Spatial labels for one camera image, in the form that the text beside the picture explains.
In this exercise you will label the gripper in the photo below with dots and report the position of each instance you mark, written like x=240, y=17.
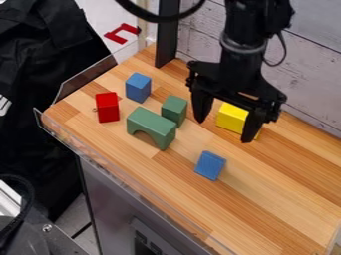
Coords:
x=235, y=79

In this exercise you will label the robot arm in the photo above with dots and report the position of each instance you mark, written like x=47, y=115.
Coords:
x=253, y=20

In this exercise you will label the yellow block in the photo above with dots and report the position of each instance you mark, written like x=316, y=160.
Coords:
x=232, y=118

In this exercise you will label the flat blue block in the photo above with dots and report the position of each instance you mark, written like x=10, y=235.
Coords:
x=209, y=165

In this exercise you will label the green cube block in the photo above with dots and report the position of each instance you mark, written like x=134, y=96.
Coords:
x=174, y=109

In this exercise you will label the green arch block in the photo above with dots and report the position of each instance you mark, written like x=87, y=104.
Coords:
x=152, y=127

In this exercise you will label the blue cube block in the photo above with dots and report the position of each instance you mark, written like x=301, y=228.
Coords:
x=138, y=87

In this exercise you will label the red block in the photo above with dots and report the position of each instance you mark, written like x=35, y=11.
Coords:
x=107, y=107

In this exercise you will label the person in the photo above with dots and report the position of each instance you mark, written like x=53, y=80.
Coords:
x=40, y=99

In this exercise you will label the black post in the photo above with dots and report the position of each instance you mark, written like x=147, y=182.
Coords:
x=166, y=31

